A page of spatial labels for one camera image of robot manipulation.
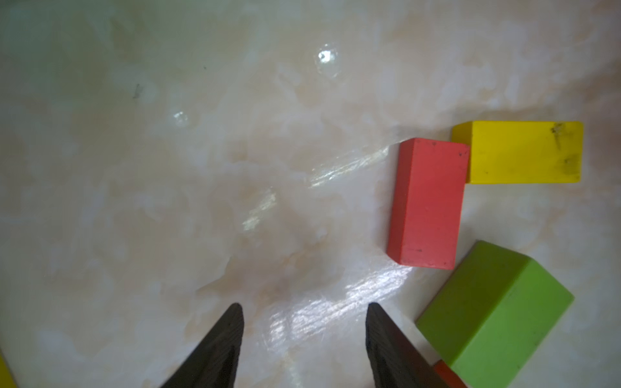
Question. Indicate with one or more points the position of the green block upper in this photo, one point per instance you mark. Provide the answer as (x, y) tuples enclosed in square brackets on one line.
[(492, 314)]

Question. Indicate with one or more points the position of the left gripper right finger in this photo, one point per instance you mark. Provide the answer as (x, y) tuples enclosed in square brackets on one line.
[(394, 360)]

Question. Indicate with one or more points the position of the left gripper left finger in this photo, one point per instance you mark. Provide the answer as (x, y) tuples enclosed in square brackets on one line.
[(214, 362)]

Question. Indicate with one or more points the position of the yellow block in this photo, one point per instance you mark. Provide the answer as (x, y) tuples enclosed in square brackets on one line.
[(6, 378), (522, 152)]

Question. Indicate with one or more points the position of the red block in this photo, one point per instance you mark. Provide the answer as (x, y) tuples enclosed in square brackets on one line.
[(448, 375), (428, 197)]

